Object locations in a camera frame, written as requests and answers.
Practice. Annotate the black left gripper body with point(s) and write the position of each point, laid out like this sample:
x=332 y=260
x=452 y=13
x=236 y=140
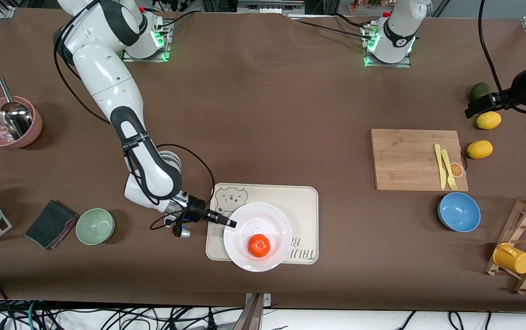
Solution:
x=517 y=85

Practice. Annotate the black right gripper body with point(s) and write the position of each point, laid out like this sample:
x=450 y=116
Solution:
x=196 y=203

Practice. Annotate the white round plate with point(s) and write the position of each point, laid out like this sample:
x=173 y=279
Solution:
x=256 y=220

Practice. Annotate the orange mandarin fruit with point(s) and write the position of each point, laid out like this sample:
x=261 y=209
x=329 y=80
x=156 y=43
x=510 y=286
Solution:
x=259 y=245

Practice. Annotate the dark green avocado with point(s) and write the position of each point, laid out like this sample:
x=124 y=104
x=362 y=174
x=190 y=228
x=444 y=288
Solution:
x=479 y=90

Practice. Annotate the yellow lemon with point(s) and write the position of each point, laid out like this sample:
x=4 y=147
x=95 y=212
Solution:
x=490 y=120
x=479 y=149

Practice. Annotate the orange slice charm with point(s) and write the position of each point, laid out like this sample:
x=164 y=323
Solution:
x=457 y=170

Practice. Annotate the yellow plastic fork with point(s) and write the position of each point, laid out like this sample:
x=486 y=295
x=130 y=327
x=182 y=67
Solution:
x=448 y=169

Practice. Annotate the yellow plastic knife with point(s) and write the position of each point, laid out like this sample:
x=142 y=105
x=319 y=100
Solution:
x=440 y=167

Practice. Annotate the cream tray with bear print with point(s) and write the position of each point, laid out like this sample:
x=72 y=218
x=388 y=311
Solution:
x=299 y=201

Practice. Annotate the bamboo cutting board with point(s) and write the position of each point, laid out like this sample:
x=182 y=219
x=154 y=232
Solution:
x=405 y=160

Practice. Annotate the blue bowl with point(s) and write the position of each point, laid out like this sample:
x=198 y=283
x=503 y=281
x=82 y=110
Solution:
x=459 y=212

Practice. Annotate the light green bowl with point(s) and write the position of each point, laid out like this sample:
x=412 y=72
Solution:
x=95 y=226

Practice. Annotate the wooden peg rack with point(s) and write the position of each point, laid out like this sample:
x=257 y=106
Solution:
x=517 y=229

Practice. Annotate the dark grey folded cloth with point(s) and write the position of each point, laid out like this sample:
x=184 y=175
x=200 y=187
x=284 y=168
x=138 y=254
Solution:
x=50 y=223

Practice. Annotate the yellow mug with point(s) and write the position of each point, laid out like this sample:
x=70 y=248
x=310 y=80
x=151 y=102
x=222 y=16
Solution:
x=512 y=259

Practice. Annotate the metal scoop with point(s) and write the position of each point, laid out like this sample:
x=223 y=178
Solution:
x=15 y=119

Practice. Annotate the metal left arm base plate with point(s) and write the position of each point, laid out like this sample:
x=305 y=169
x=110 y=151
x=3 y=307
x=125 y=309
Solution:
x=400 y=65

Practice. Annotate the metal table clamp bracket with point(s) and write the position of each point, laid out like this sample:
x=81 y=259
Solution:
x=254 y=316

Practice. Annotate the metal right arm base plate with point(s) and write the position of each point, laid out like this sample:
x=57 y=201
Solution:
x=167 y=50

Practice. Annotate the aluminium frame profile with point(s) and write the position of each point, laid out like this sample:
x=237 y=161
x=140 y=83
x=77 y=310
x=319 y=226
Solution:
x=267 y=7

